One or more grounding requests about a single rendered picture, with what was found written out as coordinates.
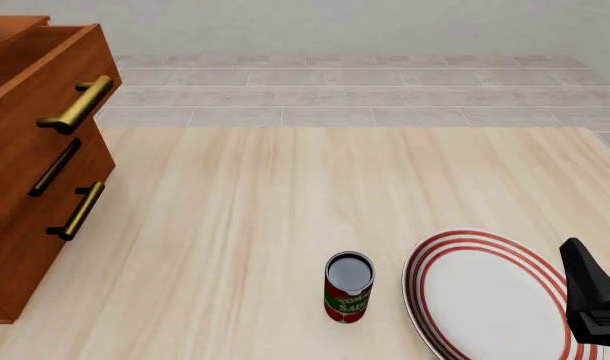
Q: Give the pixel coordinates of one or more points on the white plate with red rings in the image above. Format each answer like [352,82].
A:
[490,296]

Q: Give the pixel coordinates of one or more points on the tomato sauce tin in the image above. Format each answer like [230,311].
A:
[349,300]

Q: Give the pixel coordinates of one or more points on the wooden cabinet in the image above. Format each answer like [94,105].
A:
[5,30]

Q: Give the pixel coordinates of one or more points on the open wooden drawer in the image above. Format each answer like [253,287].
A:
[30,93]

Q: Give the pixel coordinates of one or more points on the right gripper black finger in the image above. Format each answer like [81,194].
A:
[587,279]

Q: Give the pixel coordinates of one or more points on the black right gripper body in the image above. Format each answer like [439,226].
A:
[605,324]

